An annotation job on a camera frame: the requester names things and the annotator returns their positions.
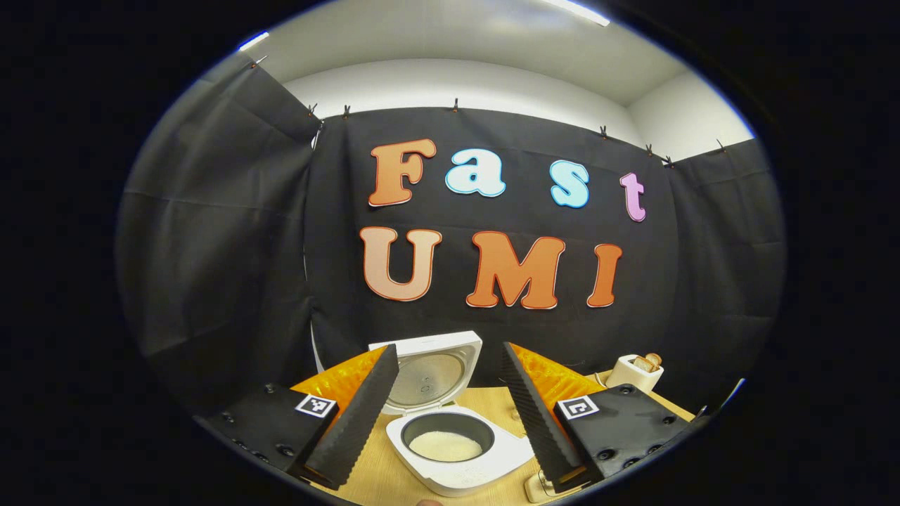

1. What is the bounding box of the beige block with cord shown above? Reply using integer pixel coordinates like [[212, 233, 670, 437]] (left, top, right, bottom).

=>
[[524, 467, 563, 504]]

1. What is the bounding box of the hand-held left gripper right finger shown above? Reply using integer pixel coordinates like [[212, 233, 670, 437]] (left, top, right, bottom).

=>
[[501, 342, 697, 494]]

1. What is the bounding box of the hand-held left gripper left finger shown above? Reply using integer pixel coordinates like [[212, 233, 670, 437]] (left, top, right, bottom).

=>
[[193, 343, 400, 491]]

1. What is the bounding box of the white rice cooker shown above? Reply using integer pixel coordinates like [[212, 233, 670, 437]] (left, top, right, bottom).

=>
[[369, 330, 535, 498]]

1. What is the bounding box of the black backdrop cloth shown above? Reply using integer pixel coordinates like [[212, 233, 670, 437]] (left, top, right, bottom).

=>
[[115, 53, 787, 422]]

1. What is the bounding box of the white toaster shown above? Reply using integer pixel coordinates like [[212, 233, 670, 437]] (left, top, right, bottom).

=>
[[605, 353, 664, 393]]

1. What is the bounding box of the white rice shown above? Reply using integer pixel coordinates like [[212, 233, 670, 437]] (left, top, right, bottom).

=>
[[410, 431, 484, 462]]

